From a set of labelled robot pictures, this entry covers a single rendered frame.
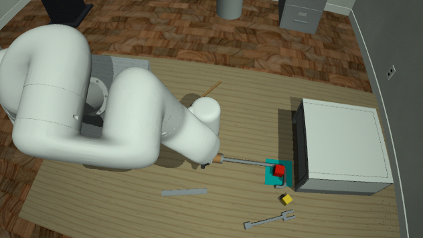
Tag red block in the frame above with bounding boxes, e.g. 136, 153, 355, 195
273, 164, 284, 177

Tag grey flat bar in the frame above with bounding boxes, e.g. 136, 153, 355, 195
161, 188, 207, 196

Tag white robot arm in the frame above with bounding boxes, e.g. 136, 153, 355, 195
0, 24, 221, 169

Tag teal square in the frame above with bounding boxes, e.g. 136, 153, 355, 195
265, 158, 292, 187

